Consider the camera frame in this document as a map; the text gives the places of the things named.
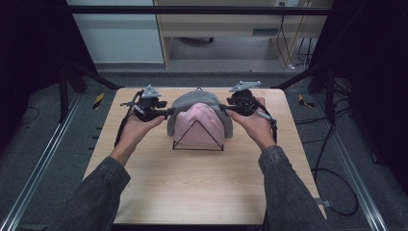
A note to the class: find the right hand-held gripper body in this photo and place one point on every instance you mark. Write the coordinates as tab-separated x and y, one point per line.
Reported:
244	101

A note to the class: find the grey metal bracket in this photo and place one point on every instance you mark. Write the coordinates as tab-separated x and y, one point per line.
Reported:
322	202

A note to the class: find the aluminium floor rail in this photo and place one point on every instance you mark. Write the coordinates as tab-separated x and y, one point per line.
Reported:
41	160
349	160

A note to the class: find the pink knit hat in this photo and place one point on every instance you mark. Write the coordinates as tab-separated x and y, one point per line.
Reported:
198	117

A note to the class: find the light wooden desk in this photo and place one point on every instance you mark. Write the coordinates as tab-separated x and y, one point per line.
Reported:
231	27

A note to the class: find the white cabinet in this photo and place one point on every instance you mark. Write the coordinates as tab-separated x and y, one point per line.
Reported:
118	35

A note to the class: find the dark curtain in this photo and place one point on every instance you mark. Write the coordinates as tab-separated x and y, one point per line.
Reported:
375	64
29	48

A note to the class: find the black frame strut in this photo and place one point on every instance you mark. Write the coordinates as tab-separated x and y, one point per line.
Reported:
328	93
63	93

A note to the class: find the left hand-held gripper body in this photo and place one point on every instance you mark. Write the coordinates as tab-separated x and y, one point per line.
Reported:
148	106

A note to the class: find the grey knit hat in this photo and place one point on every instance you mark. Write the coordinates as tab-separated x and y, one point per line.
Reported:
195	96

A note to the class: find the black horizontal frame bar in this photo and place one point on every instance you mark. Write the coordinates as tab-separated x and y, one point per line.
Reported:
198	10

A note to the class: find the person's right hand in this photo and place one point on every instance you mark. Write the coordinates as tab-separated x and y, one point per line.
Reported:
256	128

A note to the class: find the yellow black striped tape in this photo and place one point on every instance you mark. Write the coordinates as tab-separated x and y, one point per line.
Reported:
98	100
304	101

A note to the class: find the person's left hand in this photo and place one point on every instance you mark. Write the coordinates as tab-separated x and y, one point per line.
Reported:
134	131

